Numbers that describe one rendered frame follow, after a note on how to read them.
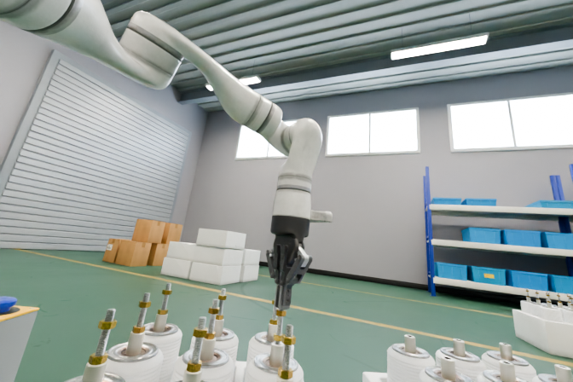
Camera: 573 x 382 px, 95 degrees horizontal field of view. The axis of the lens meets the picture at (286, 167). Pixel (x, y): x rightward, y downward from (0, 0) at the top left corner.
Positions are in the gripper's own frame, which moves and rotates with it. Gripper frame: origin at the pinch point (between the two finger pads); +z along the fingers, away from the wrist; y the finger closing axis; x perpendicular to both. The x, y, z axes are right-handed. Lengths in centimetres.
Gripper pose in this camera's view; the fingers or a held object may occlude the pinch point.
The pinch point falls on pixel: (282, 296)
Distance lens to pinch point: 53.2
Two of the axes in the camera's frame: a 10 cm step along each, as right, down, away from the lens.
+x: 8.3, 2.5, 5.0
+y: 5.4, -1.9, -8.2
